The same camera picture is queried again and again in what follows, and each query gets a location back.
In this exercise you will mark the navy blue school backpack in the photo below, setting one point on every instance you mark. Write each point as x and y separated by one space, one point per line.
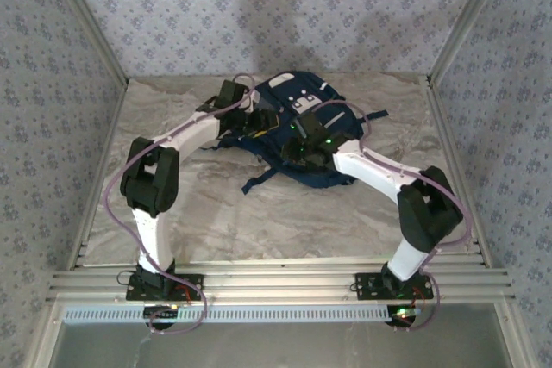
263 148

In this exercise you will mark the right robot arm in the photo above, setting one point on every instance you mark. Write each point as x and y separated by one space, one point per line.
424 217

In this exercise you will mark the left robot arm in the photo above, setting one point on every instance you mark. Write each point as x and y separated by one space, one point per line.
151 182

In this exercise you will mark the small controller board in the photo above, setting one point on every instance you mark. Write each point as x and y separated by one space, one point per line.
161 312
403 312

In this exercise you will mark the aluminium front frame rails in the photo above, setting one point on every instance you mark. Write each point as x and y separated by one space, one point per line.
280 282

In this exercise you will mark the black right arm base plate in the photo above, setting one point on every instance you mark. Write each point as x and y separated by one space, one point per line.
366 292

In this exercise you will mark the aluminium corner post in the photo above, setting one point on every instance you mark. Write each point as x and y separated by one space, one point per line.
468 19
89 19

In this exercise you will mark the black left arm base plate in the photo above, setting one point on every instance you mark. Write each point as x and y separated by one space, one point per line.
194 295

